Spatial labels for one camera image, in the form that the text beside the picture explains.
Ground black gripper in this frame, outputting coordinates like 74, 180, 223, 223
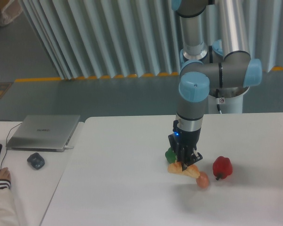
168, 129, 203, 171

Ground green bell pepper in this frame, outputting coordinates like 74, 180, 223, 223
165, 147, 177, 164

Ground triangular toasted bread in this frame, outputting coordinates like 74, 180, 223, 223
167, 161, 200, 179

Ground brown egg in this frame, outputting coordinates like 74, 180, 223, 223
196, 171, 209, 189

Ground red bell pepper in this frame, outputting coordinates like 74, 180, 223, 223
212, 156, 233, 180

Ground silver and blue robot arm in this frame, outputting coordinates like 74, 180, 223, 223
168, 0, 262, 170

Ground white striped sleeve forearm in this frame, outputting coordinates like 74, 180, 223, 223
0, 179, 20, 226

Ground person's hand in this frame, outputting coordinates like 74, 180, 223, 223
0, 167, 11, 182

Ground silver closed laptop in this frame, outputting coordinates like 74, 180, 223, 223
6, 115, 80, 152

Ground white pleated curtain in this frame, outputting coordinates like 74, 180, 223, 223
20, 0, 283, 79

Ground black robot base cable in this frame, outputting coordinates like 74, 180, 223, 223
214, 88, 223, 115

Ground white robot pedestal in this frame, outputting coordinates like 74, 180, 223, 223
207, 87, 249, 114

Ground black laptop cable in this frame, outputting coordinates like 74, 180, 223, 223
0, 120, 23, 170

